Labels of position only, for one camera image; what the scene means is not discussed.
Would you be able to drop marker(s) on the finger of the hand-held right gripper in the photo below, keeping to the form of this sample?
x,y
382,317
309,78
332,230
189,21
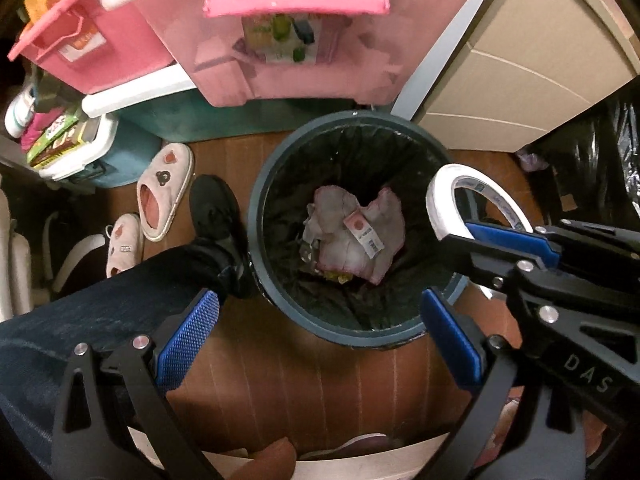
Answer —
x,y
480,257
510,242

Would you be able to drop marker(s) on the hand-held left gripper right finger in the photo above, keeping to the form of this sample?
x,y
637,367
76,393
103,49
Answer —
x,y
450,340

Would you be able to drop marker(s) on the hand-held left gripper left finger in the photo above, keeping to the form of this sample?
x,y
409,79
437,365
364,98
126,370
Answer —
x,y
192,340

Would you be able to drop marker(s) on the white tape roll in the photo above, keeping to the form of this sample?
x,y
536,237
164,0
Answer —
x,y
440,200

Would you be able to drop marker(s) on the white paper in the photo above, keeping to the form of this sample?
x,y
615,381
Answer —
x,y
312,232

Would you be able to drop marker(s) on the dark round trash bin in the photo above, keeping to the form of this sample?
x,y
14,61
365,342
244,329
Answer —
x,y
262,175

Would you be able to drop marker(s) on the black bin liner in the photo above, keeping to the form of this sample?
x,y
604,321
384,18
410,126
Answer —
x,y
300,150

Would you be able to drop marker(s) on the small purple plastic bag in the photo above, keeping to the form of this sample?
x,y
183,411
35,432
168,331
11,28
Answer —
x,y
530,161

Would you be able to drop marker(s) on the pink plush slipper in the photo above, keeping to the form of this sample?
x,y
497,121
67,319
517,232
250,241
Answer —
x,y
167,180
125,245

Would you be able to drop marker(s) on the person's left leg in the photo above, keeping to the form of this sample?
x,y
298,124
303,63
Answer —
x,y
75,310

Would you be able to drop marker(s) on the pink white plastic bag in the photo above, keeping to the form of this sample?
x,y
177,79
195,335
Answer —
x,y
350,245

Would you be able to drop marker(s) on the person's left black shoe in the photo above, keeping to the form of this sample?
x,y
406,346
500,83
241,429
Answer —
x,y
215,210

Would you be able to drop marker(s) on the black plastic bag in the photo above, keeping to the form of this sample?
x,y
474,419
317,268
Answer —
x,y
615,160

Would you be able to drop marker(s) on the beige cabinet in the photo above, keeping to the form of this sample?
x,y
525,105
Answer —
x,y
525,60

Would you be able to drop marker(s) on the small teal cooler box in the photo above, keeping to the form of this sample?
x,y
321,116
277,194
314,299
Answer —
x,y
120,155

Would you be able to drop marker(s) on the cream padded cushion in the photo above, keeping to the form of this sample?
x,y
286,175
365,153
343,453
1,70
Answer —
x,y
15,250

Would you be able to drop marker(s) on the light grey desk panel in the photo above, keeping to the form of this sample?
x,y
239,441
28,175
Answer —
x,y
440,50

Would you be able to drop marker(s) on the large teal storage box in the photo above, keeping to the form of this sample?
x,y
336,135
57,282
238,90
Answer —
x,y
200,120

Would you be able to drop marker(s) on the large pink storage box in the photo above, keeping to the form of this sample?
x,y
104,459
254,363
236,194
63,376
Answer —
x,y
325,75

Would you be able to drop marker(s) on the green snack box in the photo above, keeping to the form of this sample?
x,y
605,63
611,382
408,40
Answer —
x,y
55,140

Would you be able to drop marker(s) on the magenta packet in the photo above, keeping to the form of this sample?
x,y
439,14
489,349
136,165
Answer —
x,y
32,132

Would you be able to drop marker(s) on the white bottle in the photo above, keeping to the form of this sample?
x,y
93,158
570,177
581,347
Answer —
x,y
20,110

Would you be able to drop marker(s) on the small pink storage box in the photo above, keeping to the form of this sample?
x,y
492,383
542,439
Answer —
x,y
125,45

